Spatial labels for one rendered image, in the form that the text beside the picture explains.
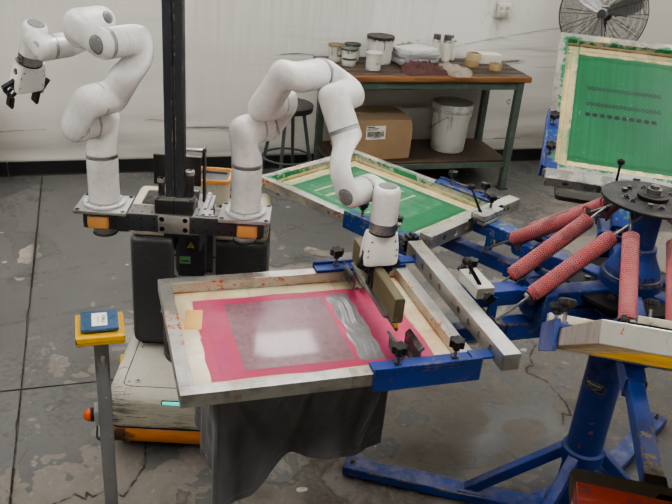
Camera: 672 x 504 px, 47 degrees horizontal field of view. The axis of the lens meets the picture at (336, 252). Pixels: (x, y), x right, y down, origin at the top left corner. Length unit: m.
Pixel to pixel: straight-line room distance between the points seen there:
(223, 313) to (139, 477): 1.07
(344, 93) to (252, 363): 0.75
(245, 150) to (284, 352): 0.63
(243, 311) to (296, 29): 3.83
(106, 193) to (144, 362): 1.00
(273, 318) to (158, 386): 0.99
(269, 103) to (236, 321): 0.63
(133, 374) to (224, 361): 1.18
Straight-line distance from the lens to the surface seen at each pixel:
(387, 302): 2.09
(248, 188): 2.40
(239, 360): 2.08
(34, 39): 2.54
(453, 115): 5.97
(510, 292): 2.38
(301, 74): 2.14
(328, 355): 2.11
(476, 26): 6.39
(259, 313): 2.28
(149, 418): 3.16
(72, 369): 3.78
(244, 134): 2.33
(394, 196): 2.07
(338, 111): 2.10
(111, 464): 2.52
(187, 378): 1.95
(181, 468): 3.19
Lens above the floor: 2.13
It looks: 26 degrees down
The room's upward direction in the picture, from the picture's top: 5 degrees clockwise
